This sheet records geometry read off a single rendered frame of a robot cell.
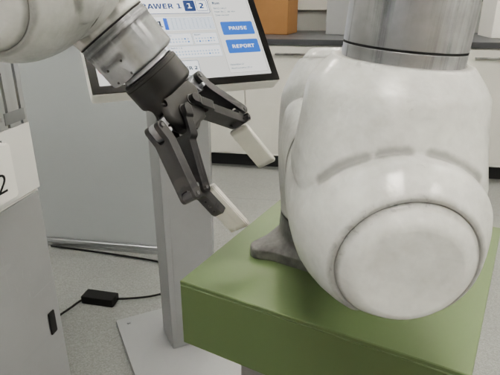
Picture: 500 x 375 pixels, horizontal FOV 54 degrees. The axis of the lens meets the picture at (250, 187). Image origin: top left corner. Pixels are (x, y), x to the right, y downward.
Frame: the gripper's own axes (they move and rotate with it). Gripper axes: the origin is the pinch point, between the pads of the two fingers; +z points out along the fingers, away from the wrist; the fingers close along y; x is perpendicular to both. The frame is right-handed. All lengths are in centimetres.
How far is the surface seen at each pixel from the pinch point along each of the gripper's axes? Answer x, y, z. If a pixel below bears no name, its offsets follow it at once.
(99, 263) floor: -160, -79, 43
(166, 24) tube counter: -40, -70, -20
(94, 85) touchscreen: -51, -45, -21
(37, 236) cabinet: -62, -11, -6
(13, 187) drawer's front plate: -52, -9, -17
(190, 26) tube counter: -37, -74, -16
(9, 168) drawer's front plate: -49, -10, -20
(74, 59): -119, -119, -31
